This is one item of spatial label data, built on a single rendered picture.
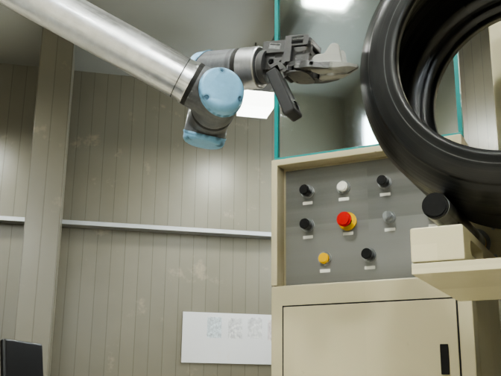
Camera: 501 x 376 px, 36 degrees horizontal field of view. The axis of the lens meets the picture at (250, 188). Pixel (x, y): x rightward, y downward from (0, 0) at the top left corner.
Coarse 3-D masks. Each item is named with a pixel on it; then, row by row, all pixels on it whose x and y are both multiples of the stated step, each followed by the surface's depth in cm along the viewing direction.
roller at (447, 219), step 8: (424, 200) 131; (432, 200) 130; (440, 200) 129; (448, 200) 130; (424, 208) 130; (432, 208) 130; (440, 208) 129; (448, 208) 129; (456, 208) 136; (432, 216) 130; (440, 216) 129; (448, 216) 131; (456, 216) 134; (440, 224) 133; (448, 224) 134; (456, 224) 136; (464, 224) 140; (472, 232) 146; (480, 240) 153
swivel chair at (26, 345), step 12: (0, 348) 431; (12, 348) 436; (24, 348) 447; (36, 348) 459; (12, 360) 434; (24, 360) 445; (36, 360) 456; (12, 372) 431; (24, 372) 442; (36, 372) 454
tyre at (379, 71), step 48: (384, 0) 145; (432, 0) 158; (480, 0) 162; (384, 48) 140; (432, 48) 164; (384, 96) 138; (432, 96) 162; (384, 144) 139; (432, 144) 132; (432, 192) 136; (480, 192) 128
